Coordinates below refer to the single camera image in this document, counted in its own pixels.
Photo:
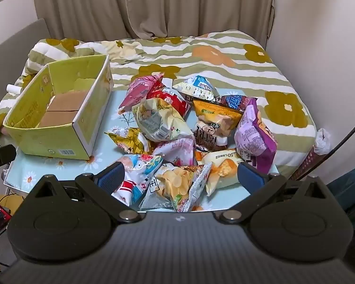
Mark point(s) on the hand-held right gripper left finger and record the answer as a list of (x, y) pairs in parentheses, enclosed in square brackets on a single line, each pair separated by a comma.
[(111, 179)]

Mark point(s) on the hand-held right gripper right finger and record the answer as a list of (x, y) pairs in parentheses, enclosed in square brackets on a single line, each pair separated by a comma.
[(250, 176)]

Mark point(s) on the white and orange snack bag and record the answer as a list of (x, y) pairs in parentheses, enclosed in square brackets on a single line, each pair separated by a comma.
[(222, 165)]

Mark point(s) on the gold snack bag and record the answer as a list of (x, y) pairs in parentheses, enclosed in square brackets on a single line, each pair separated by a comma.
[(130, 143)]

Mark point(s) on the brown snack bag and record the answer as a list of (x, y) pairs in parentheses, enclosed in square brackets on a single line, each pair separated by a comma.
[(208, 136)]

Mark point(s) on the potato chips bag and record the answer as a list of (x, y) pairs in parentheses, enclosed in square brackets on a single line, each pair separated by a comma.
[(174, 183)]

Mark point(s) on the yellow-green cardboard box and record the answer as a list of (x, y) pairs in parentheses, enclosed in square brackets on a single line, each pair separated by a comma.
[(85, 118)]

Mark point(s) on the light pink snack bag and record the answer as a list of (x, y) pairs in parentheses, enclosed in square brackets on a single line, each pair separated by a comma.
[(177, 151)]

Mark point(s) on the white cartoon snack bag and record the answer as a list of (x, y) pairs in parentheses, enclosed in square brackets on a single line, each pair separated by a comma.
[(136, 171)]

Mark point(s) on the purple snack bag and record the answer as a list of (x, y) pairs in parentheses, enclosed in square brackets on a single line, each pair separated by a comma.
[(253, 136)]

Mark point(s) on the light blue daisy tablecloth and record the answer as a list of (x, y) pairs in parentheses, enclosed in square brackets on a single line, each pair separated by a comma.
[(62, 168)]

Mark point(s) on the purple patterned roll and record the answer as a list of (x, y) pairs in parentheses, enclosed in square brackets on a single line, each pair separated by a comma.
[(309, 161)]

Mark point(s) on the pale yellow snack bag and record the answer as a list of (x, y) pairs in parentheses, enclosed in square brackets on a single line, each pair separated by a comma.
[(153, 118)]

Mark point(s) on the orange-yellow snack bag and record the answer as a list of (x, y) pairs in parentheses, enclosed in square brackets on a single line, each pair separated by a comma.
[(213, 111)]

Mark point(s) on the dark blue snack bag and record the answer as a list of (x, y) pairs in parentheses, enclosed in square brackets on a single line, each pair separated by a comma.
[(235, 102)]

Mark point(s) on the white plastic bag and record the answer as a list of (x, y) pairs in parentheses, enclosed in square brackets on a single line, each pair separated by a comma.
[(323, 140)]

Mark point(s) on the red snack bag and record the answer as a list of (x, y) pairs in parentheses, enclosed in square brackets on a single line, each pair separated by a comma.
[(173, 100)]

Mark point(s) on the white and blue snack bag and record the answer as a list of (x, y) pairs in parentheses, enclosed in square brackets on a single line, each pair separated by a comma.
[(198, 88)]

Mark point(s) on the dark teal cloth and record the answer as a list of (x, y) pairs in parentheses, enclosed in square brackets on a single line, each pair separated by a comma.
[(352, 189)]

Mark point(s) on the striped floral blanket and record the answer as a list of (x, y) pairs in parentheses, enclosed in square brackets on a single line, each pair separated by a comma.
[(224, 71)]

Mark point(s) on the grey upholstered headboard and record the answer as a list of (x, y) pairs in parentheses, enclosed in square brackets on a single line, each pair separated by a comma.
[(11, 44)]

